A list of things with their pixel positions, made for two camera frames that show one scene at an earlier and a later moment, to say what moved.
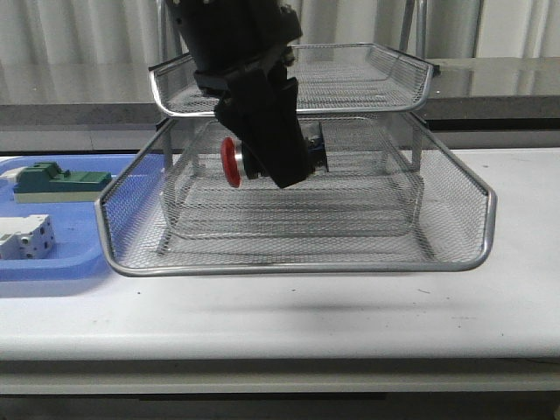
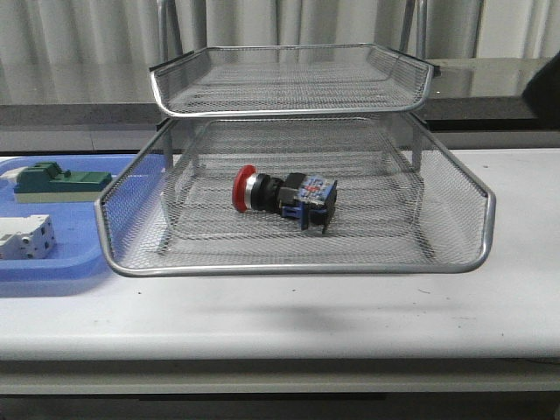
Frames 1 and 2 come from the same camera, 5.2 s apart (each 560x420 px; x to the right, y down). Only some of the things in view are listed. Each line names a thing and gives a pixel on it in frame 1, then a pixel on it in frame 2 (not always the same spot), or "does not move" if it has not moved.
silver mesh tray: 395,199 does not move
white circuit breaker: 31,236 does not move
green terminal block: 45,182 does not move
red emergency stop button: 232,160 to 309,199
